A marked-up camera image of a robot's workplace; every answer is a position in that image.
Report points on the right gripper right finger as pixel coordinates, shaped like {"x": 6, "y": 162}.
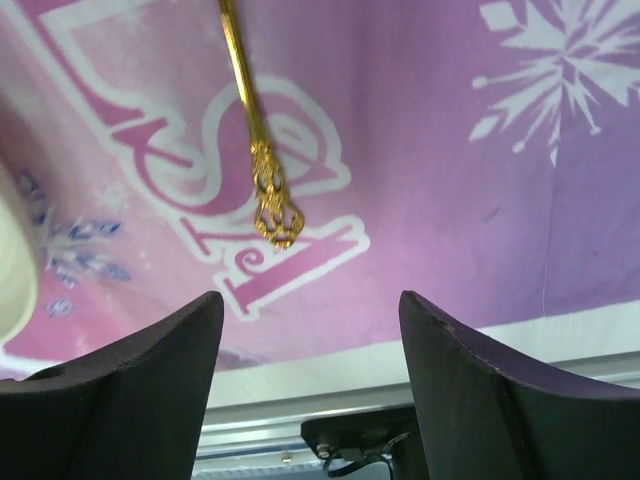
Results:
{"x": 488, "y": 411}

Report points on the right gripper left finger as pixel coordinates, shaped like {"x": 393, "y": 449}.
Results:
{"x": 133, "y": 409}

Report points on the cream round plate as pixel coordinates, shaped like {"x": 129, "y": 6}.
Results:
{"x": 19, "y": 261}

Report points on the gold spoon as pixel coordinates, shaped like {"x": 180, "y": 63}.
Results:
{"x": 276, "y": 218}

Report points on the purple Elsa placemat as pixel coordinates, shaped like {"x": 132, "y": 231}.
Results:
{"x": 484, "y": 154}

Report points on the aluminium mounting rail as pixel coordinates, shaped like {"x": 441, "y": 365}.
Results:
{"x": 252, "y": 426}

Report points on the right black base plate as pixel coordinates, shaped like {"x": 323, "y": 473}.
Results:
{"x": 348, "y": 443}

